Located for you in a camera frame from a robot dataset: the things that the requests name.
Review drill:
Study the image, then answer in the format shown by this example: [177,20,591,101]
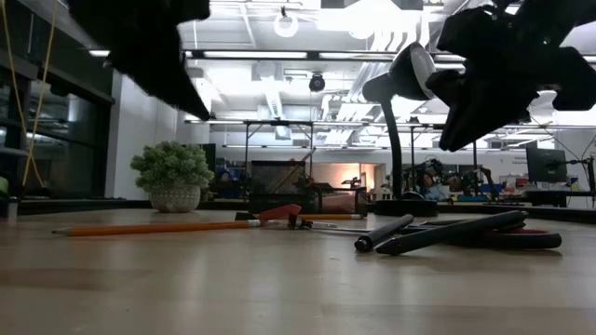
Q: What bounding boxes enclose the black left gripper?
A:
[67,0,211,121]

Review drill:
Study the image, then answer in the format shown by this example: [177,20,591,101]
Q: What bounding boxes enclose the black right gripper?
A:
[426,4,596,153]

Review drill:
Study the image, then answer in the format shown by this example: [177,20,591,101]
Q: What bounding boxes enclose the black pen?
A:
[375,209,530,256]
[354,213,414,253]

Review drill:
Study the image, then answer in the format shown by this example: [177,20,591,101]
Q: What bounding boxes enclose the orange wooden pencil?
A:
[269,148,318,194]
[300,212,364,221]
[51,219,263,237]

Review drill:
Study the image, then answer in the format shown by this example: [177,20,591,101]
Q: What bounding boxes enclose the red-handled scissors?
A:
[325,218,563,250]

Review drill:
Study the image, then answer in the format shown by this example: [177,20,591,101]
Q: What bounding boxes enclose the pink sticky note pad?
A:
[321,191,359,213]

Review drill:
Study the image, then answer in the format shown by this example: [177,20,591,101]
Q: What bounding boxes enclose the small orange block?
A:
[258,203,303,222]

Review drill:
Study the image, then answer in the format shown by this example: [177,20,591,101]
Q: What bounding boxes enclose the black binder clip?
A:
[287,213,314,231]

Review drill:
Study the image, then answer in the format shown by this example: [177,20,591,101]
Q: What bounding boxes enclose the black mesh desk organizer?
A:
[248,160,369,218]

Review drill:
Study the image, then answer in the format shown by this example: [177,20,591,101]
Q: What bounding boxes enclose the background robot station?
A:
[402,156,497,202]

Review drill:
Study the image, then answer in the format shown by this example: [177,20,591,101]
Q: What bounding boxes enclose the black gooseneck desk lamp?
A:
[361,41,439,218]

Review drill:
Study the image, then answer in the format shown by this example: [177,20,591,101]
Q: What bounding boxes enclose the green potted plant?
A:
[129,141,215,214]

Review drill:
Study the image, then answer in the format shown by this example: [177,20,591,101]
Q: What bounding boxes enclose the black computer monitor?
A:
[525,147,568,184]

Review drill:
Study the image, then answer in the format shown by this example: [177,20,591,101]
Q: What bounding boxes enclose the black metal frame rig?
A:
[244,119,316,164]

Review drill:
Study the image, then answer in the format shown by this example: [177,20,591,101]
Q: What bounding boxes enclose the white ring light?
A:
[272,8,301,39]

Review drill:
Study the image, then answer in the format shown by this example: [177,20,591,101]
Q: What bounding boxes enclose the black aluminium table frame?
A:
[18,197,596,224]

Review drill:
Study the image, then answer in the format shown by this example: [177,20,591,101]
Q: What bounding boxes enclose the yellow cable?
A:
[0,0,60,190]

